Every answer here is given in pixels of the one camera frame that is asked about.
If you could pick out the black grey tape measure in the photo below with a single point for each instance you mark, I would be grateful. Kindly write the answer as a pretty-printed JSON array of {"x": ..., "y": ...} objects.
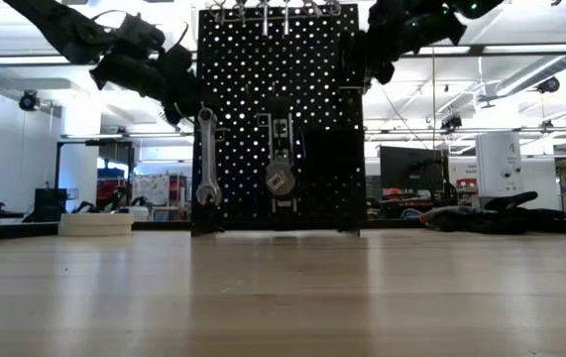
[{"x": 280, "y": 179}]

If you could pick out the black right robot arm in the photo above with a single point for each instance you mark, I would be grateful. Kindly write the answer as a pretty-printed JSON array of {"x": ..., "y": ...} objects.
[{"x": 441, "y": 20}]

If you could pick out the grey ceiling duct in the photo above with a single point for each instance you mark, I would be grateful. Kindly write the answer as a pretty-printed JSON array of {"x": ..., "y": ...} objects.
[{"x": 560, "y": 67}]

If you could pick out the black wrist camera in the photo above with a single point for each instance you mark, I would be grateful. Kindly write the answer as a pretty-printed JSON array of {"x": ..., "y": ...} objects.
[{"x": 139, "y": 32}]

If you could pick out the black aluminium table frame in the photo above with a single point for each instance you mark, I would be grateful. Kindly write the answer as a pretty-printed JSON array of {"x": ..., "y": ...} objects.
[{"x": 10, "y": 232}]

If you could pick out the red storage rack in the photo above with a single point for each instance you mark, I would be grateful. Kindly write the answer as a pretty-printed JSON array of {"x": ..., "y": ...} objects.
[{"x": 109, "y": 191}]

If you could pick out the black perforated pegboard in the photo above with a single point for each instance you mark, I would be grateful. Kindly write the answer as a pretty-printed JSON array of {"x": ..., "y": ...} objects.
[{"x": 312, "y": 208}]

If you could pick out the white pillar with sensors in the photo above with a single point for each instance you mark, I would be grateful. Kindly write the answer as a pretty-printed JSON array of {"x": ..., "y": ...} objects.
[{"x": 490, "y": 158}]

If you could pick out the silver combination wrench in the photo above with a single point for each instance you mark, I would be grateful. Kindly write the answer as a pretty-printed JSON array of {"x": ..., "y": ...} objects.
[{"x": 208, "y": 158}]

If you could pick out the white patterned panel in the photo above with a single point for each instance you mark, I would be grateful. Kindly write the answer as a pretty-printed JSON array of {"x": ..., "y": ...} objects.
[{"x": 148, "y": 188}]

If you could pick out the black crate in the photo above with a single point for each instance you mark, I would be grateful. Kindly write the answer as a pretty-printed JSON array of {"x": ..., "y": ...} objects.
[{"x": 50, "y": 204}]

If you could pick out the black plastic pegboard bin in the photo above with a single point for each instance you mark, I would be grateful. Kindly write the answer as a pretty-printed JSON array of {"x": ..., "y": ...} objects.
[{"x": 332, "y": 154}]

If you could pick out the black computer monitor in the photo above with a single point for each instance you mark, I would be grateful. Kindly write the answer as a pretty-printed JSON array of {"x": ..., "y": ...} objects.
[{"x": 411, "y": 168}]

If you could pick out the black ceiling-mounted camera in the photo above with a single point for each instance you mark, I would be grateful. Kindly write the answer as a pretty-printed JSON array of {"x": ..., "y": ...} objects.
[
  {"x": 451, "y": 122},
  {"x": 549, "y": 85},
  {"x": 29, "y": 101}
]

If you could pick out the black frame stand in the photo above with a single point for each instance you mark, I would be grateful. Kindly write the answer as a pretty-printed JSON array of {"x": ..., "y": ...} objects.
[{"x": 58, "y": 168}]

